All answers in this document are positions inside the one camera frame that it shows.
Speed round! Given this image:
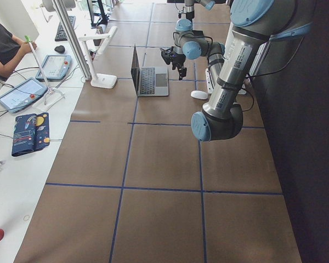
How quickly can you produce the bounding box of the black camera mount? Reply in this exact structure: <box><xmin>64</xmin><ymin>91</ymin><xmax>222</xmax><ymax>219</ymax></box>
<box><xmin>160</xmin><ymin>47</ymin><xmax>175</xmax><ymax>65</ymax></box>

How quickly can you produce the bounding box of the black keyboard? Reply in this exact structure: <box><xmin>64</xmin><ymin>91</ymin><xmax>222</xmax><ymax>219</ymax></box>
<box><xmin>54</xmin><ymin>15</ymin><xmax>76</xmax><ymax>42</ymax></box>

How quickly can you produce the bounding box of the person in black shirt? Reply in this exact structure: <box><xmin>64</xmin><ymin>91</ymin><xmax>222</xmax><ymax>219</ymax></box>
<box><xmin>0</xmin><ymin>24</ymin><xmax>32</xmax><ymax>81</ymax></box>

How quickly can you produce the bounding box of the aluminium frame post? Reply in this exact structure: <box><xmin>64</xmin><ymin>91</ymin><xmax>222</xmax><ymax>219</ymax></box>
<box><xmin>52</xmin><ymin>0</ymin><xmax>91</xmax><ymax>81</ymax></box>

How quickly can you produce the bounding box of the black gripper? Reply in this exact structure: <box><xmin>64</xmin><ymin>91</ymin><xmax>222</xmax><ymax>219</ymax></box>
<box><xmin>171</xmin><ymin>53</ymin><xmax>187</xmax><ymax>80</ymax></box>

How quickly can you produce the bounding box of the black desk mouse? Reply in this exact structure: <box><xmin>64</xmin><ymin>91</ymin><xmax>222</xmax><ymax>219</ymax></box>
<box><xmin>54</xmin><ymin>45</ymin><xmax>65</xmax><ymax>54</ymax></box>

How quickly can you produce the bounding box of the white desk lamp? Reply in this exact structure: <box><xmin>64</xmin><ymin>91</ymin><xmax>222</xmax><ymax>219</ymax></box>
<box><xmin>78</xmin><ymin>26</ymin><xmax>117</xmax><ymax>89</ymax></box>

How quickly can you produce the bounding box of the blue space pattern pouch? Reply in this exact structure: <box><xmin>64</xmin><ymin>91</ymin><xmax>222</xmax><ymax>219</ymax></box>
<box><xmin>11</xmin><ymin>112</ymin><xmax>50</xmax><ymax>157</ymax></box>

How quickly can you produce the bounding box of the white stand with rod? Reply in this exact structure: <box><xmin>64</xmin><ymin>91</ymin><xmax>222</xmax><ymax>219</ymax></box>
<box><xmin>25</xmin><ymin>35</ymin><xmax>65</xmax><ymax>111</ymax></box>

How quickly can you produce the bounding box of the near teach pendant tablet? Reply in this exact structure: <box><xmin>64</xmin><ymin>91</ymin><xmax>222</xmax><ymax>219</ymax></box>
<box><xmin>0</xmin><ymin>77</ymin><xmax>48</xmax><ymax>113</ymax></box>

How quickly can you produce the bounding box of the far teach pendant tablet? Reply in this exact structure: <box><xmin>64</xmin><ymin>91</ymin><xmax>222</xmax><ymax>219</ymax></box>
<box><xmin>42</xmin><ymin>55</ymin><xmax>72</xmax><ymax>82</ymax></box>

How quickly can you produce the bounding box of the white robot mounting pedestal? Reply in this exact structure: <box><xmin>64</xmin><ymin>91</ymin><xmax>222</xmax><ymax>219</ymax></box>
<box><xmin>205</xmin><ymin>68</ymin><xmax>247</xmax><ymax>95</ymax></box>

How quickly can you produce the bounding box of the white computer mouse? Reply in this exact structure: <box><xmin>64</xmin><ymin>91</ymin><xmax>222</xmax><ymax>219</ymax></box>
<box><xmin>190</xmin><ymin>90</ymin><xmax>208</xmax><ymax>100</ymax></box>

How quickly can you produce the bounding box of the grey laptop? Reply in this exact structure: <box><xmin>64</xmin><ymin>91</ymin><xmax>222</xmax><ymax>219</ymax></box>
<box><xmin>131</xmin><ymin>45</ymin><xmax>169</xmax><ymax>97</ymax></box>

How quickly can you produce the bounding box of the teach pendant tablet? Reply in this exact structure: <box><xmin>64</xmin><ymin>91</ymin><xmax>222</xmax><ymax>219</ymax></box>
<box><xmin>0</xmin><ymin>77</ymin><xmax>48</xmax><ymax>113</ymax></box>
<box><xmin>42</xmin><ymin>55</ymin><xmax>72</xmax><ymax>82</ymax></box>

